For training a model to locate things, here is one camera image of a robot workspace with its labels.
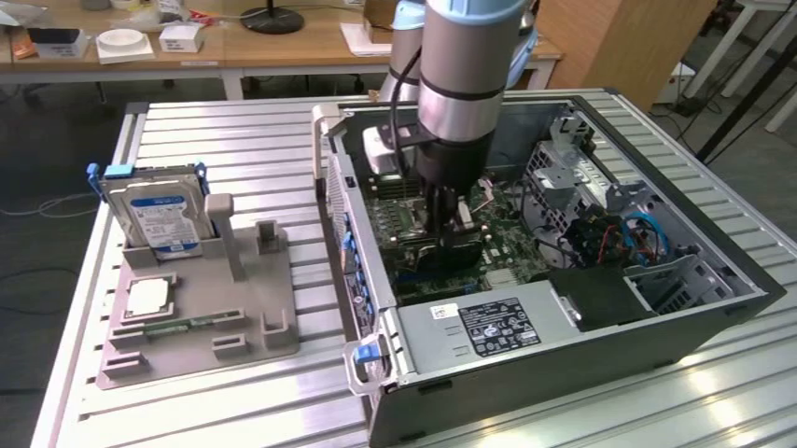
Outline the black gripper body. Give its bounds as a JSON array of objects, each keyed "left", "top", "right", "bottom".
[{"left": 414, "top": 133, "right": 492, "bottom": 197}]

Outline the CPU socket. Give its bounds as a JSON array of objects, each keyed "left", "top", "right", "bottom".
[{"left": 400, "top": 200, "right": 435, "bottom": 232}]

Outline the green motherboard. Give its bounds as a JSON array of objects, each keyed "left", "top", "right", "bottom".
[{"left": 363, "top": 172, "right": 554, "bottom": 305}]

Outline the tall metal disk bay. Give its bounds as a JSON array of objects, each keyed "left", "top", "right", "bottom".
[{"left": 525, "top": 138, "right": 617, "bottom": 209}]

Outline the grey power supply unit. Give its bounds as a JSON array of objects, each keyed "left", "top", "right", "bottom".
[{"left": 395, "top": 282, "right": 583, "bottom": 375}]

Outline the black plastic shroud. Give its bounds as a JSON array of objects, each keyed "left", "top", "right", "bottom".
[{"left": 547, "top": 263, "right": 653, "bottom": 333}]

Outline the white paper stack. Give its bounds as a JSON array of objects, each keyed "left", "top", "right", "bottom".
[{"left": 339, "top": 21, "right": 396, "bottom": 58}]

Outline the brown cardboard box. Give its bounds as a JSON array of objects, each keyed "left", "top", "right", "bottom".
[{"left": 362, "top": 0, "right": 400, "bottom": 32}]

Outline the black open PC case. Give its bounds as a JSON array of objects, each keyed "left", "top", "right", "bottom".
[{"left": 310, "top": 95, "right": 788, "bottom": 448}]

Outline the wooden cabinet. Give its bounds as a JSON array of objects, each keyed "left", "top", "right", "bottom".
[{"left": 533, "top": 0, "right": 718, "bottom": 114}]

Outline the wooden desk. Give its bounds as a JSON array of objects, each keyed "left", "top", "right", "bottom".
[{"left": 0, "top": 0, "right": 563, "bottom": 102}]

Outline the white floor device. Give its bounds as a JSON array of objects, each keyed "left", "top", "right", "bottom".
[{"left": 651, "top": 62, "right": 697, "bottom": 107}]

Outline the low metal disk bay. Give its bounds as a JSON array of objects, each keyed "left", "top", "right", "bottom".
[{"left": 621, "top": 254, "right": 737, "bottom": 319}]

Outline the grey parts rack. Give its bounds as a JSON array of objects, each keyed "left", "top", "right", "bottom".
[{"left": 96, "top": 193, "right": 302, "bottom": 391}]

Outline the black lamp base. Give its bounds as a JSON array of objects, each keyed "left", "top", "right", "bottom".
[{"left": 239, "top": 0, "right": 306, "bottom": 35}]

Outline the green RAM stick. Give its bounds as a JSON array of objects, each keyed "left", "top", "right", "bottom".
[{"left": 141, "top": 313, "right": 241, "bottom": 335}]

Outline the silver CPU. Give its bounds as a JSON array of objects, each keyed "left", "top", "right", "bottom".
[{"left": 125, "top": 279, "right": 173, "bottom": 319}]

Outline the small white box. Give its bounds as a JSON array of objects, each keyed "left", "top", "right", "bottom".
[{"left": 157, "top": 23, "right": 205, "bottom": 53}]

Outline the clear plastic bag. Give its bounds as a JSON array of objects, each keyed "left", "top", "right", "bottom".
[{"left": 109, "top": 7, "right": 192, "bottom": 33}]

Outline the white round dish on box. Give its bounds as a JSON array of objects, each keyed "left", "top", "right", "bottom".
[{"left": 95, "top": 28, "right": 157, "bottom": 65}]

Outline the white box with dark lid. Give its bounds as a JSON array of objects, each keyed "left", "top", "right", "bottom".
[{"left": 25, "top": 27, "right": 89, "bottom": 60}]

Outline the orange packet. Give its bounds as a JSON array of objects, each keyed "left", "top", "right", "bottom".
[{"left": 9, "top": 33, "right": 37, "bottom": 61}]

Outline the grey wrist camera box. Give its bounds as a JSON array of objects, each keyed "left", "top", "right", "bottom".
[{"left": 362, "top": 124, "right": 419, "bottom": 177}]

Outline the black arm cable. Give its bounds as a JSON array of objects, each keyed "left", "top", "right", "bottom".
[{"left": 387, "top": 46, "right": 426, "bottom": 188}]

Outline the red wire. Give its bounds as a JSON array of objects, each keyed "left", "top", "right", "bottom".
[{"left": 595, "top": 222, "right": 625, "bottom": 268}]

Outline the blue wire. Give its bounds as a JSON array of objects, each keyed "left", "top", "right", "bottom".
[{"left": 623, "top": 211, "right": 673, "bottom": 268}]

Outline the hard disk with blue bracket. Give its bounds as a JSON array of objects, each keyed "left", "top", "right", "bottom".
[{"left": 85, "top": 161, "right": 208, "bottom": 260}]

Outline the white table frame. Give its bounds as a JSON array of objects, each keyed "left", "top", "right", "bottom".
[{"left": 683, "top": 0, "right": 797, "bottom": 133}]

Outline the grey floor cable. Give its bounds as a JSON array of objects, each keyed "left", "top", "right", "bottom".
[{"left": 0, "top": 192, "right": 101, "bottom": 218}]

